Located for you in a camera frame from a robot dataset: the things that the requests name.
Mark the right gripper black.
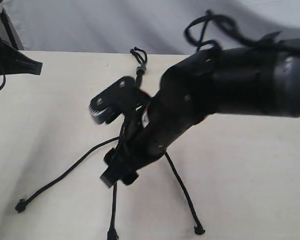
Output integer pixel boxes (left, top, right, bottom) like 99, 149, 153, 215
100, 122, 166, 188

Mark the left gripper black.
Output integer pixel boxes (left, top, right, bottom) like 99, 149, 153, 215
0, 37, 43, 76

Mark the black rope strand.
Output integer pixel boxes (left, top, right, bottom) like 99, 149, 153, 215
106, 182, 119, 240
163, 151, 205, 235
14, 136, 121, 214

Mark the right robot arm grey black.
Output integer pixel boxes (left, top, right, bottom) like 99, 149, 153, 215
100, 47, 300, 187

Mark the black stand pole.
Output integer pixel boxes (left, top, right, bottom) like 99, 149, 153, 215
0, 8, 24, 50

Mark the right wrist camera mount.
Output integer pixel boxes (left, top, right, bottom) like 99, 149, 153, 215
88, 76, 151, 125

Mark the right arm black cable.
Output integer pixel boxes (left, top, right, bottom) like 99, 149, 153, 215
184, 9, 300, 58

